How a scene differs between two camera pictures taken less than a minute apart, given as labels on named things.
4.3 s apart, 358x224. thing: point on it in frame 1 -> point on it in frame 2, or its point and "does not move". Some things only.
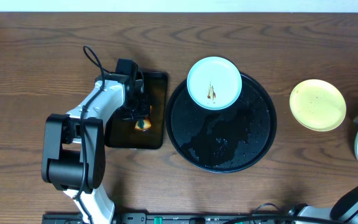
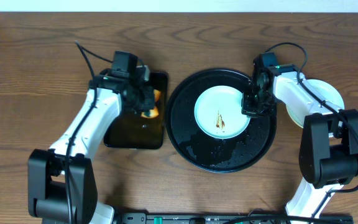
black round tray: (224, 140) does not move
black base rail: (172, 218) does not move
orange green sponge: (142, 124) -> (154, 112)
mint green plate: (214, 83) -> (217, 112)
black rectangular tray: (121, 133) does not move
